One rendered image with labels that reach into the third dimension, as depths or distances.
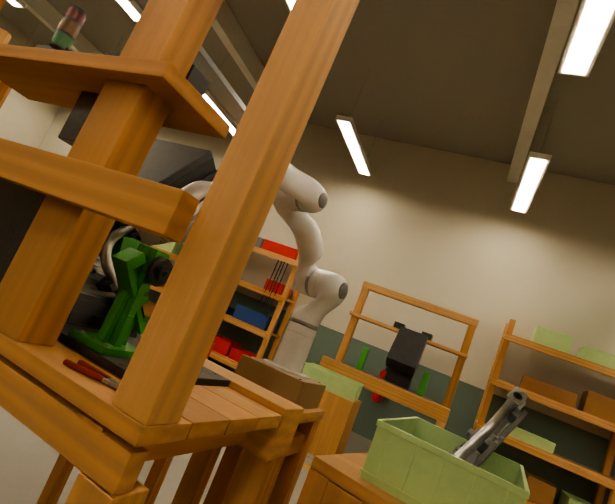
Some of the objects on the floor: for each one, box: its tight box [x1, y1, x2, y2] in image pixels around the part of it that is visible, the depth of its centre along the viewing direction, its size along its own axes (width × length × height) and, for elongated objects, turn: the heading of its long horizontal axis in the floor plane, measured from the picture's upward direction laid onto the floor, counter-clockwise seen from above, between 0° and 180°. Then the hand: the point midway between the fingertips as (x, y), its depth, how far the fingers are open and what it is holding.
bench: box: [0, 288, 284, 504], centre depth 128 cm, size 70×149×88 cm, turn 132°
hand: (128, 228), depth 133 cm, fingers closed on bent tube, 3 cm apart
